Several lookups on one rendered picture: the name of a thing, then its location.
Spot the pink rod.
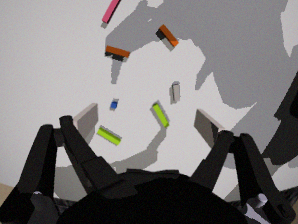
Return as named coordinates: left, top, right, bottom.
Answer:
left=102, top=0, right=121, bottom=24

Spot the orange rod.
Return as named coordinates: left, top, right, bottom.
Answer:
left=106, top=45, right=130, bottom=58
left=159, top=24, right=179, bottom=47

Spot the lime green rod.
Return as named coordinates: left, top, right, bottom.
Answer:
left=152, top=103, right=170, bottom=128
left=97, top=127, right=121, bottom=145

